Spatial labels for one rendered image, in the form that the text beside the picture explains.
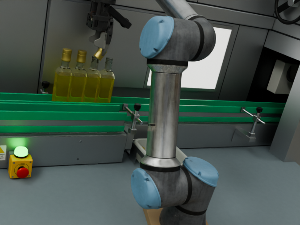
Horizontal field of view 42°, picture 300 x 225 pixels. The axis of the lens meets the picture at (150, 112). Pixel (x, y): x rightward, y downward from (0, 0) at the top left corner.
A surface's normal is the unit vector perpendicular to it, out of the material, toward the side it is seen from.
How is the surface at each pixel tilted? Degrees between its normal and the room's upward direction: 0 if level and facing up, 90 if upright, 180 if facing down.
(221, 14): 90
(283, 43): 90
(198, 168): 9
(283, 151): 90
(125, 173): 0
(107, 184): 0
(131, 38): 90
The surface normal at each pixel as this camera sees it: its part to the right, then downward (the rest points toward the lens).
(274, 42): -0.88, -0.01
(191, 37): 0.52, 0.02
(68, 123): 0.44, 0.40
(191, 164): 0.36, -0.88
